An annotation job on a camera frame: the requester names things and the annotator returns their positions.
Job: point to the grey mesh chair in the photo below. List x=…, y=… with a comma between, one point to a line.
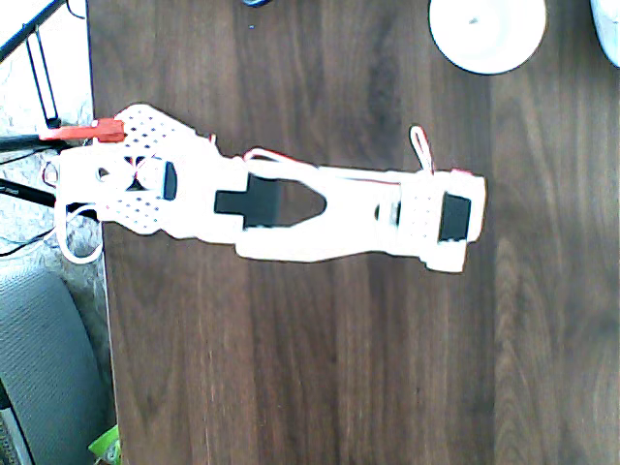
x=43, y=368

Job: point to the red clamp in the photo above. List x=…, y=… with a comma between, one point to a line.
x=109, y=131

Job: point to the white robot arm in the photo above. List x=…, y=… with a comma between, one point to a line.
x=349, y=218

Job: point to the black pole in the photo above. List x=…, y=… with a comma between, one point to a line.
x=26, y=192

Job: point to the white rounded object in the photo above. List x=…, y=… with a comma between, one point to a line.
x=608, y=29

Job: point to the dark round object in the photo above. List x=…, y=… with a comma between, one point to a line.
x=255, y=2

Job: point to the black metal stand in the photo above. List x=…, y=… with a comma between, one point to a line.
x=41, y=77

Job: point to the green object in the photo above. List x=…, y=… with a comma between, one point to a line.
x=106, y=445

